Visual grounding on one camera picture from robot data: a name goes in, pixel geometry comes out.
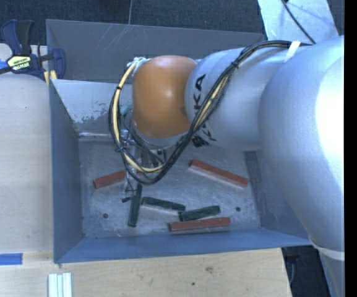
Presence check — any red-brown flat block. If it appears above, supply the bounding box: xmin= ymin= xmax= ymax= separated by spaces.
xmin=168 ymin=217 xmax=231 ymax=236
xmin=93 ymin=169 xmax=142 ymax=190
xmin=187 ymin=159 xmax=249 ymax=189

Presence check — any dark green flat block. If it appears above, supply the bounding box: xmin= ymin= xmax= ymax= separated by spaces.
xmin=140 ymin=196 xmax=187 ymax=213
xmin=127 ymin=183 xmax=144 ymax=228
xmin=178 ymin=205 xmax=222 ymax=222

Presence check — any grey metal bin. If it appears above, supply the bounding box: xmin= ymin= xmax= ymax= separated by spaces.
xmin=45 ymin=19 xmax=314 ymax=265

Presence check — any pale wood flat board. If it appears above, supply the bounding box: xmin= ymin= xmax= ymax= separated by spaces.
xmin=0 ymin=71 xmax=55 ymax=255

